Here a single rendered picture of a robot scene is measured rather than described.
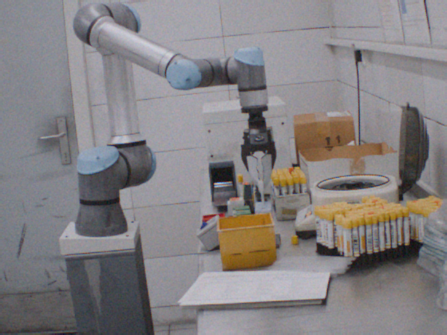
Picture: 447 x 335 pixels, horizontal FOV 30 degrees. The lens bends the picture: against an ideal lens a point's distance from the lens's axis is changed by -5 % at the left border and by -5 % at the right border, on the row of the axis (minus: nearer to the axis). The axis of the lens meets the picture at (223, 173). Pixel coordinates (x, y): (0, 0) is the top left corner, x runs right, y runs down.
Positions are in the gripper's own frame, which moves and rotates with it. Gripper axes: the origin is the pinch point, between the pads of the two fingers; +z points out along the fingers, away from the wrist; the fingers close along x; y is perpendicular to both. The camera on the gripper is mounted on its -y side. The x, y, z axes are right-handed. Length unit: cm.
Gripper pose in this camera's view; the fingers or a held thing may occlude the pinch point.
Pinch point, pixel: (262, 183)
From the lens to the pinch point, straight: 222.9
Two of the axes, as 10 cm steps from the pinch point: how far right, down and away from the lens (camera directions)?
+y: 0.7, -1.8, 9.8
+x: -9.9, 0.9, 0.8
